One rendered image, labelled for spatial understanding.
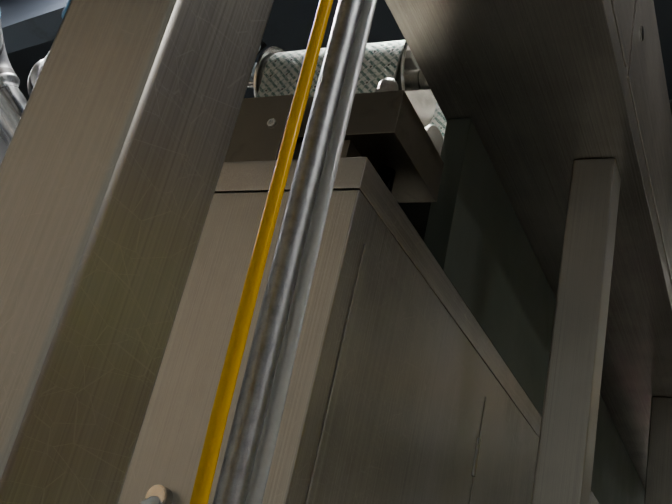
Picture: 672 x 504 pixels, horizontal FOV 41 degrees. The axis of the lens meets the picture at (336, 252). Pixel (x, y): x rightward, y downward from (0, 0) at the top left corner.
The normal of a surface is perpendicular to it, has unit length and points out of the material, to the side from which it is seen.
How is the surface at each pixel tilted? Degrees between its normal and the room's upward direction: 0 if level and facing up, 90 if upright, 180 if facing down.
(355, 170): 90
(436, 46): 180
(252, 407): 88
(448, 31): 180
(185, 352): 90
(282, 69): 90
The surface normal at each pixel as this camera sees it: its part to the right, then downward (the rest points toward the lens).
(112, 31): -0.39, -0.46
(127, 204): 0.90, 0.01
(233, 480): 0.15, -0.41
